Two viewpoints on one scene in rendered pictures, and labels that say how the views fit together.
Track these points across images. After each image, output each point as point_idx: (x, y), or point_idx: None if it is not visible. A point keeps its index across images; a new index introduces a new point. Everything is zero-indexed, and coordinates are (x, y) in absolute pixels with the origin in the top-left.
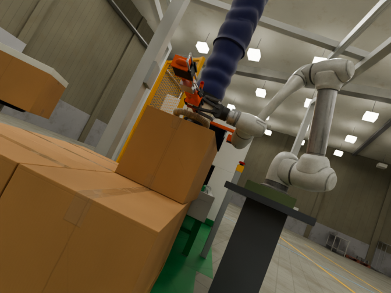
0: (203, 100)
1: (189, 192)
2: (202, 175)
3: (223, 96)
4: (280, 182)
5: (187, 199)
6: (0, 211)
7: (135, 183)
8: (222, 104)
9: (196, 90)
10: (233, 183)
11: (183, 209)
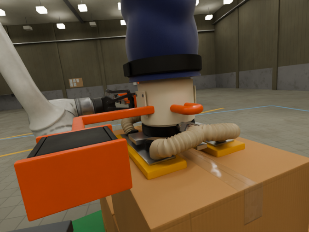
0: (128, 97)
1: (114, 208)
2: (123, 222)
3: (125, 48)
4: None
5: (115, 214)
6: None
7: None
8: (103, 96)
9: (124, 98)
10: (56, 222)
11: (111, 215)
